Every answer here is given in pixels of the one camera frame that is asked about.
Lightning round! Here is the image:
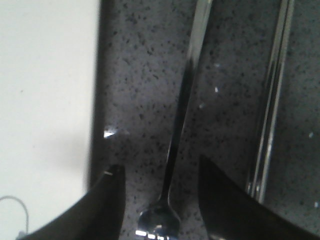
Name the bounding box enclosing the silver metal fork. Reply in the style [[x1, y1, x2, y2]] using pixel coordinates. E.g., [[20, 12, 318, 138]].
[[134, 0, 213, 240]]

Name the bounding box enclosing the cream rabbit serving tray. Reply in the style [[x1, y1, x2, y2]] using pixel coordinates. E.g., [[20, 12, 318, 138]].
[[0, 0, 100, 240]]

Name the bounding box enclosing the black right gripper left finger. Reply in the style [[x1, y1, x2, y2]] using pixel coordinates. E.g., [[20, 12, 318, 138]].
[[20, 164, 126, 240]]

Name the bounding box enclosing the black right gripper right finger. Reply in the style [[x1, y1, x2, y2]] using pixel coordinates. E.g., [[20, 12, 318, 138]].
[[198, 155, 319, 240]]

